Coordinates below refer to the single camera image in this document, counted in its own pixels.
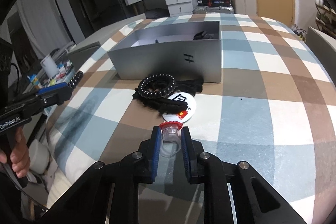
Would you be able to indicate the white round badge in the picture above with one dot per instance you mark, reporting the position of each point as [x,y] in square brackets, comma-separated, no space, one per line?
[189,105]

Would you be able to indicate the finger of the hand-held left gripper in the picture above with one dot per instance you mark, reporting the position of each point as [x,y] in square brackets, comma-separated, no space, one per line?
[52,88]
[56,98]

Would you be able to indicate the red and black box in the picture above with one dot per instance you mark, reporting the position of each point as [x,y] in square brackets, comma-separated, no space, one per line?
[218,1]

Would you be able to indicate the wooden shoe rack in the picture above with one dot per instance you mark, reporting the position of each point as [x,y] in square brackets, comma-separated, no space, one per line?
[325,14]

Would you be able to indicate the silver suitcase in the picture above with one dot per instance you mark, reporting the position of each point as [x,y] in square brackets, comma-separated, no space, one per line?
[212,9]

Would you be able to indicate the black hair claw clip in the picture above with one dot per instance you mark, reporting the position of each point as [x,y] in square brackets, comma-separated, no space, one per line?
[206,35]

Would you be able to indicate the small black box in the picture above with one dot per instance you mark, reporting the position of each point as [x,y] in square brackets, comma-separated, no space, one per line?
[202,2]

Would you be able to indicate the person's left hand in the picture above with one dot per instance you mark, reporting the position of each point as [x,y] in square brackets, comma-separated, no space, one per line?
[21,158]

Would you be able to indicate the black braided hair band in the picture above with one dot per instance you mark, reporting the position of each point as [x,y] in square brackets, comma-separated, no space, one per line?
[157,103]

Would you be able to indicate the silver rectangular box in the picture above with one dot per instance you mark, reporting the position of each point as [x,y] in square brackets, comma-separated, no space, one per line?
[157,61]

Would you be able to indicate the pile of loose shoes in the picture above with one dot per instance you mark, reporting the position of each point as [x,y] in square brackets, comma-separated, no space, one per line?
[298,32]

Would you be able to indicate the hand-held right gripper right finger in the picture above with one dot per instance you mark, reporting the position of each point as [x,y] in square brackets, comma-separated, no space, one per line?
[185,153]

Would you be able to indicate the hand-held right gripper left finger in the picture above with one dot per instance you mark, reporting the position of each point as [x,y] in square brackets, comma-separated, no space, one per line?
[156,153]

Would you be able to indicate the clutter of small bottles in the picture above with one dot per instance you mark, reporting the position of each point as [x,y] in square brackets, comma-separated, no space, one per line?
[57,74]

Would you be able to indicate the white thermos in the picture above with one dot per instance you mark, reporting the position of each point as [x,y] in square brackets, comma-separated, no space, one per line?
[50,65]

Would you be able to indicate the checked tablecloth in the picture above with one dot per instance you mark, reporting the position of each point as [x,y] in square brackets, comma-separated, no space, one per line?
[249,108]

